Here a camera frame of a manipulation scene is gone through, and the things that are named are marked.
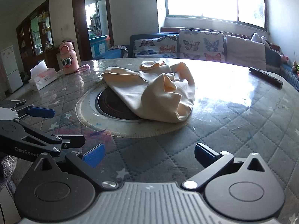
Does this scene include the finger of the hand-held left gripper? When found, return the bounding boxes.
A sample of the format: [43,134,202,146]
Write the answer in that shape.
[22,127,86,155]
[0,99,56,119]

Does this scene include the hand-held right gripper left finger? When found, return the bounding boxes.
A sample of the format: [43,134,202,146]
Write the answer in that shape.
[30,143,118,190]

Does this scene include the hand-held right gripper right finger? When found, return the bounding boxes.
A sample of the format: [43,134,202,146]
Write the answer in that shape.
[182,143,272,190]

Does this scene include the cream garment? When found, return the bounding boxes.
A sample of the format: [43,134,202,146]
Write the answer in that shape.
[101,60,196,124]

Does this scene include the grey cloth on sofa arm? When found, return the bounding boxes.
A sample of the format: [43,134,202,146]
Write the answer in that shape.
[110,45,128,58]

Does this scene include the person's left hand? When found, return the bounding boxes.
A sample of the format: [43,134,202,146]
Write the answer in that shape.
[0,155,18,188]

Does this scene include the tissue pack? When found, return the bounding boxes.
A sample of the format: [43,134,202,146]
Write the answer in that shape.
[28,59,58,91]

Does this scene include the white refrigerator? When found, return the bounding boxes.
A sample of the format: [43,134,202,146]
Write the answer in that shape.
[0,45,23,94]

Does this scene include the round black induction cooktop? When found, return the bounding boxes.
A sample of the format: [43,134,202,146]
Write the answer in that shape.
[95,87,143,122]

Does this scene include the wooden display cabinet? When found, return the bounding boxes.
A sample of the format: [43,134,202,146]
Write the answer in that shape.
[16,0,61,73]

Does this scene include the pink cartoon water bottle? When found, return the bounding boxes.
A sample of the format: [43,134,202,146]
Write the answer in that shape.
[58,41,78,75]

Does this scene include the blue cabinet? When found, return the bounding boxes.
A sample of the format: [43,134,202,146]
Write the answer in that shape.
[89,35,110,59]

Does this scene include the blue sofa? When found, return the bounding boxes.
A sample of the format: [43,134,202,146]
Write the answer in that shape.
[92,29,299,84]

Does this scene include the black remote control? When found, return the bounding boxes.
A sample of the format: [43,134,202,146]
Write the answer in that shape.
[249,67,284,89]

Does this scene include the butterfly print sofa cushion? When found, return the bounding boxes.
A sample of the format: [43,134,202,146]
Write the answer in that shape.
[179,29,226,62]
[134,35,178,59]

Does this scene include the beige sofa cushion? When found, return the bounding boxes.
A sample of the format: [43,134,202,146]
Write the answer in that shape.
[225,35,267,70]

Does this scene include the white plush toy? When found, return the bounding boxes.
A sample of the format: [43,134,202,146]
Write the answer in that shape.
[251,33,269,45]

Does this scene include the window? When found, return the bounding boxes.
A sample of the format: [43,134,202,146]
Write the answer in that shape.
[155,0,268,31]

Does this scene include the dark wooden door frame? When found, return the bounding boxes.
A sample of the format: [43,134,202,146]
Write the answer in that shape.
[71,0,114,62]

